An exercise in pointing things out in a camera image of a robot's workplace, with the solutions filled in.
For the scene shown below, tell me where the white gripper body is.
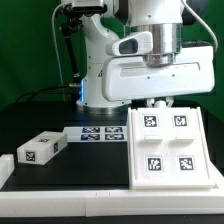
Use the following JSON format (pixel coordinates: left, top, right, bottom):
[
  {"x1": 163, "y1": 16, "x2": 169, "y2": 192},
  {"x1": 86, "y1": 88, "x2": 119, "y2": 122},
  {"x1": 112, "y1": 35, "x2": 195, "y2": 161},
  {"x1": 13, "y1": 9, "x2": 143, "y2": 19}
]
[{"x1": 102, "y1": 46, "x2": 215, "y2": 101}]

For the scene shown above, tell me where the white cabinet body box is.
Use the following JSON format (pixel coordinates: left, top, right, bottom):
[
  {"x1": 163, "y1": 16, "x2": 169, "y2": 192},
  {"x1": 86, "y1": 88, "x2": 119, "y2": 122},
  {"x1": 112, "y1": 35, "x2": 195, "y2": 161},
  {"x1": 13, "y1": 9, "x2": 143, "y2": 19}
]
[{"x1": 127, "y1": 108, "x2": 215, "y2": 190}]

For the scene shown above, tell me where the white cabinet top block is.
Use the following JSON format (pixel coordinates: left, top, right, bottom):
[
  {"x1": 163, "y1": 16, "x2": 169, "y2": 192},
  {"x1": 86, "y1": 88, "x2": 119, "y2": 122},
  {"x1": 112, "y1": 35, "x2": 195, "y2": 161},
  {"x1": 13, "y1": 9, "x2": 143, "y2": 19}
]
[{"x1": 17, "y1": 131, "x2": 68, "y2": 165}]

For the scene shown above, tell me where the white cabinet door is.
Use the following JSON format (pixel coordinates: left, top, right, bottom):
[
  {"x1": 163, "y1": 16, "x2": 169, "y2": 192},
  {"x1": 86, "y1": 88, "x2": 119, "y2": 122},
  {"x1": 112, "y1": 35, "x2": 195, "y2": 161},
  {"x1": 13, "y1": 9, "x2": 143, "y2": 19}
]
[
  {"x1": 132, "y1": 110, "x2": 171, "y2": 182},
  {"x1": 168, "y1": 108, "x2": 210, "y2": 185}
]

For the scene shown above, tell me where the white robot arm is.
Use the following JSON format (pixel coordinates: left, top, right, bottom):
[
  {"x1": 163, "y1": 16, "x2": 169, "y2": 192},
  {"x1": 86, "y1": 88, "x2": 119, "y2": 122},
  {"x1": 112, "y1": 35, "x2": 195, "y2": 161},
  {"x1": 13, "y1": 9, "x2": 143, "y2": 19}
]
[{"x1": 61, "y1": 0, "x2": 218, "y2": 113}]

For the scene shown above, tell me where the white marker base plate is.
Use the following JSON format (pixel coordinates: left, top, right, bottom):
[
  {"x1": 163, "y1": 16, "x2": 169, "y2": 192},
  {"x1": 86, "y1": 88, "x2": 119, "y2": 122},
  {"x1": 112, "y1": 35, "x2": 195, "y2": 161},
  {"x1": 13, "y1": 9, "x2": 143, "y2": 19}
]
[{"x1": 63, "y1": 126, "x2": 127, "y2": 142}]

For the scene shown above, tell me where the white cable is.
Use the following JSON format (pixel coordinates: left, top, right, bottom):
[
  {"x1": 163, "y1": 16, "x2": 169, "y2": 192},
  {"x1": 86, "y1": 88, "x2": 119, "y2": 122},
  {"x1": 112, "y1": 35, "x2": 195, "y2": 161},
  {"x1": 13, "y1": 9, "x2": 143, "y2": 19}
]
[{"x1": 51, "y1": 2, "x2": 68, "y2": 101}]

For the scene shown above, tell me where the black cable on table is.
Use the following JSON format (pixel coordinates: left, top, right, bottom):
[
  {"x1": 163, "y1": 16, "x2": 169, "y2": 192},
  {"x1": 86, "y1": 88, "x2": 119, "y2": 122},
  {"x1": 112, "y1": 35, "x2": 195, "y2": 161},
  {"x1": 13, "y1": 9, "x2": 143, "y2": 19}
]
[{"x1": 15, "y1": 83, "x2": 82, "y2": 103}]

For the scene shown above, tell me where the white U-shaped fence frame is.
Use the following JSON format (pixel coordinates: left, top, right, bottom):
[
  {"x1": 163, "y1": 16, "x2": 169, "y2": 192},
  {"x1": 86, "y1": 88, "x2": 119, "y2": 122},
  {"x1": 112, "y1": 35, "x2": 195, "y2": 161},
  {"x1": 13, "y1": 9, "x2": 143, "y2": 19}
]
[{"x1": 0, "y1": 154, "x2": 224, "y2": 217}]

